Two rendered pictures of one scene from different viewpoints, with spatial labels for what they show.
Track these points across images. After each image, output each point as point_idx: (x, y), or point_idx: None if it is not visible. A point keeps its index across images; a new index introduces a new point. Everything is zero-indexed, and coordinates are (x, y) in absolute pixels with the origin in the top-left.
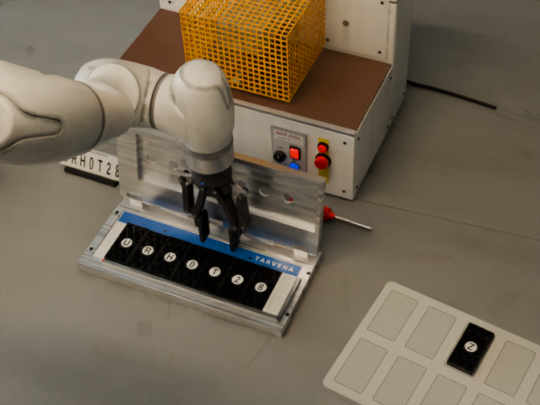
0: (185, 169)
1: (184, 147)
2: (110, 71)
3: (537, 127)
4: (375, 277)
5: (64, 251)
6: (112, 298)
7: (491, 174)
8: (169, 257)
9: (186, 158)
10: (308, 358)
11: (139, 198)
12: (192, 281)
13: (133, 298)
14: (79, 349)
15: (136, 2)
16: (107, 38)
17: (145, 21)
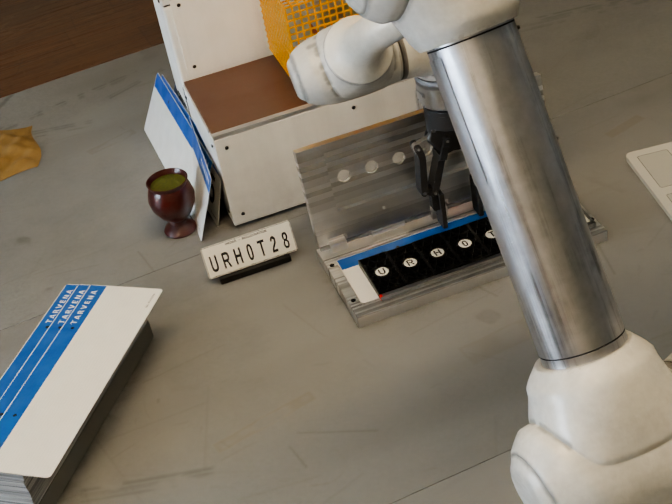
0: (411, 140)
1: (433, 85)
2: (350, 23)
3: (566, 19)
4: (609, 162)
5: (322, 327)
6: (425, 320)
7: (583, 60)
8: (437, 252)
9: (437, 99)
10: (649, 235)
11: (341, 240)
12: (482, 254)
13: (443, 307)
14: (458, 369)
15: (81, 150)
16: (95, 186)
17: (114, 155)
